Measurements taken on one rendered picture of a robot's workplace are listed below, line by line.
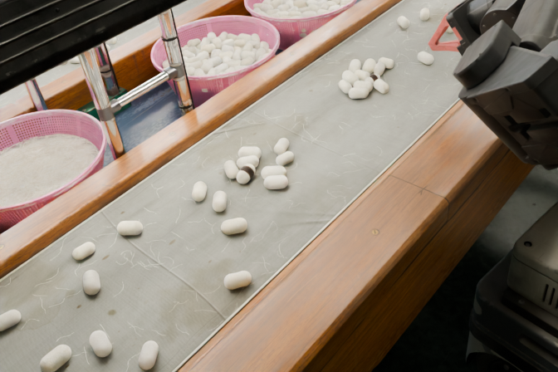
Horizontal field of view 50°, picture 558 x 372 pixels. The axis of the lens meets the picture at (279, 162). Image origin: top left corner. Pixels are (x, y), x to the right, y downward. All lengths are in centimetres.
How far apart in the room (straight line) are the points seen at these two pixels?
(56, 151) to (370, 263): 61
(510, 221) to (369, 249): 121
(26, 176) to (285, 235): 47
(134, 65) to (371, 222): 70
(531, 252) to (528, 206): 81
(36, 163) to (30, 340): 38
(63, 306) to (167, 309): 14
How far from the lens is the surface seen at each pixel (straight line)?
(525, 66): 44
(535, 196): 204
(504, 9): 81
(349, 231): 78
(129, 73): 130
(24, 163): 111
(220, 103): 106
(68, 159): 108
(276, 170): 89
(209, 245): 83
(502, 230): 190
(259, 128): 102
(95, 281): 81
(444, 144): 93
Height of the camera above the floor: 132
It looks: 38 degrees down
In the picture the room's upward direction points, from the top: 8 degrees counter-clockwise
